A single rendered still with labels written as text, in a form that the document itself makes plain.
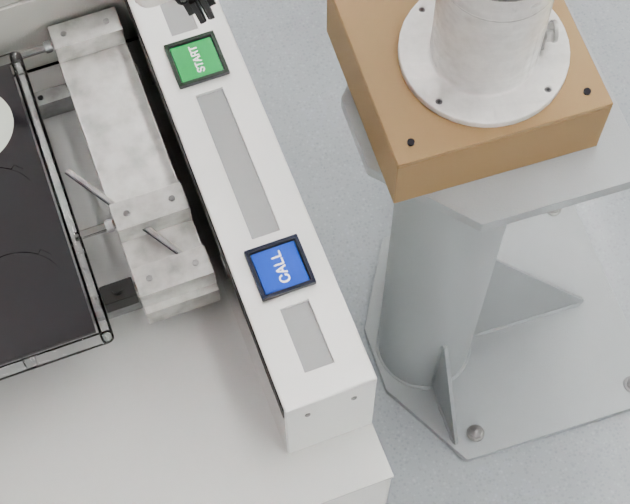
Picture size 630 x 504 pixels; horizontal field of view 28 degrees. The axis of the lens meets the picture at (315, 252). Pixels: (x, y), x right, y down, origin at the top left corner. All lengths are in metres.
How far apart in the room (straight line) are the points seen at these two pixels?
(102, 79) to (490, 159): 0.45
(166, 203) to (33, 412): 0.26
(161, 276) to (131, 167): 0.15
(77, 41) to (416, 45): 0.38
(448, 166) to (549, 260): 0.95
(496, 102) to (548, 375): 0.93
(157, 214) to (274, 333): 0.21
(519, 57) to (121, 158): 0.44
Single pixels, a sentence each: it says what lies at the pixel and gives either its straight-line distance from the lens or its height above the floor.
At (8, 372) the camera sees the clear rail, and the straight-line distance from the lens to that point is 1.29.
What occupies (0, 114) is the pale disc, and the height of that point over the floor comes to 0.90.
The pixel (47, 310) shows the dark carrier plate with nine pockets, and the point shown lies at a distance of 1.31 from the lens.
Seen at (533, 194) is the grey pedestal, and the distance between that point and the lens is 1.45.
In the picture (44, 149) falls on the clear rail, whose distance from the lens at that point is 1.39.
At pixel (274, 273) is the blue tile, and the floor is 0.96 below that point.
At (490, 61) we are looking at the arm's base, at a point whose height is 0.99.
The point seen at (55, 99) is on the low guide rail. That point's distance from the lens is 1.49.
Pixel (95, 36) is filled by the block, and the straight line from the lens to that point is 1.46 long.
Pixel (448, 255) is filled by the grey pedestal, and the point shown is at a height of 0.55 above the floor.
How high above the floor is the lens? 2.08
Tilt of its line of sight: 65 degrees down
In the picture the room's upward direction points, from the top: 1 degrees counter-clockwise
